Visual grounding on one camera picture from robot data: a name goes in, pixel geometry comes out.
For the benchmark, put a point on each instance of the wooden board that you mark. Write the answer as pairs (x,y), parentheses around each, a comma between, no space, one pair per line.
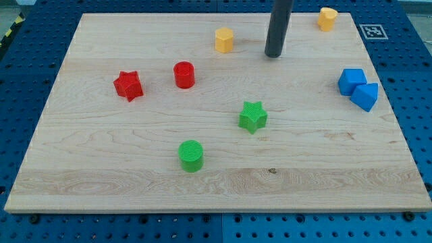
(95,152)

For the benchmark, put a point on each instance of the blue cube block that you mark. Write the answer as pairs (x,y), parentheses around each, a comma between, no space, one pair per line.
(350,79)

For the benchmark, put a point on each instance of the blue triangular block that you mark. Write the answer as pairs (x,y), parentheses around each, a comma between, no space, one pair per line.
(365,96)

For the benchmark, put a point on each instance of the red cylinder block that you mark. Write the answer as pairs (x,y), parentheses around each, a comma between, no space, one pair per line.
(184,74)

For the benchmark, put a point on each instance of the yellow hexagon block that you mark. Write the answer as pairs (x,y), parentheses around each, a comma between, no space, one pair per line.
(224,40)

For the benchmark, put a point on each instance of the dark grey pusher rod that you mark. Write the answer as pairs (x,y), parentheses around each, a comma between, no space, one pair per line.
(278,26)

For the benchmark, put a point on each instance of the white fiducial marker tag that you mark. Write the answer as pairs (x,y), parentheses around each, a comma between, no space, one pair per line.
(373,31)

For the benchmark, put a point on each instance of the green star block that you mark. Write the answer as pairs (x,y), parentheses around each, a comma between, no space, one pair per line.
(252,117)

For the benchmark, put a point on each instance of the yellow heart block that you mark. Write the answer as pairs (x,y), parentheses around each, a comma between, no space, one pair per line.
(327,18)

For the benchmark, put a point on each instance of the green cylinder block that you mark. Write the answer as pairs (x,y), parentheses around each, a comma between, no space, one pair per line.
(190,154)

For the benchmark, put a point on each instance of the red star block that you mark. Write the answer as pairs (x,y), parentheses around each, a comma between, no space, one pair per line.
(128,85)

